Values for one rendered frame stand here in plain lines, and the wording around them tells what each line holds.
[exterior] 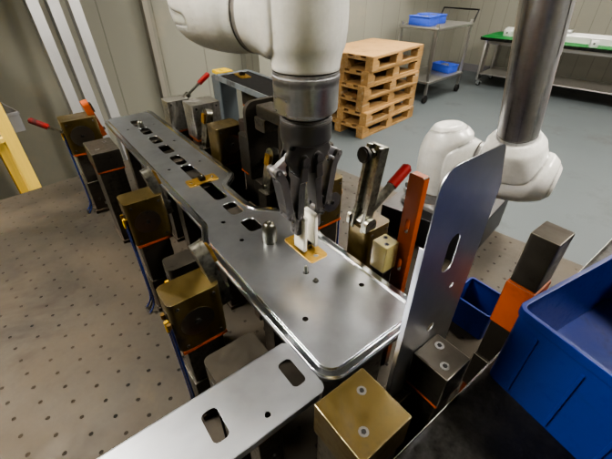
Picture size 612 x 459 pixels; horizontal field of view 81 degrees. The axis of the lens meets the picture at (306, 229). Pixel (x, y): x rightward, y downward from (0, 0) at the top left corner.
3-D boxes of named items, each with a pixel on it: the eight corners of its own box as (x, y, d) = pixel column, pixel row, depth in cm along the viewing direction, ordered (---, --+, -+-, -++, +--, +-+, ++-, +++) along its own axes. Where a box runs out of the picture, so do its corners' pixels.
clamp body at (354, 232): (337, 330, 95) (345, 219, 74) (363, 312, 100) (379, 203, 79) (354, 346, 91) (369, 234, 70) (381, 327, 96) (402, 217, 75)
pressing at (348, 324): (95, 123, 139) (94, 119, 138) (153, 112, 150) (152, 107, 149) (327, 392, 50) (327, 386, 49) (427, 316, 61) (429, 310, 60)
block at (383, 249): (356, 358, 87) (372, 239, 66) (366, 351, 89) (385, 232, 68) (366, 368, 85) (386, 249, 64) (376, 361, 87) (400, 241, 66)
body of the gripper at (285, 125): (312, 100, 55) (311, 157, 61) (266, 111, 51) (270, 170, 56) (346, 113, 50) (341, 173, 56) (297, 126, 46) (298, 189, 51)
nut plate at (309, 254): (283, 240, 67) (283, 235, 66) (300, 232, 69) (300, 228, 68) (311, 264, 61) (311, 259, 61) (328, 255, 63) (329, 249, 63)
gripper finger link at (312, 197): (300, 147, 55) (307, 144, 56) (305, 206, 63) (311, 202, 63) (316, 155, 53) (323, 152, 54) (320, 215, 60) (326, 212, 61)
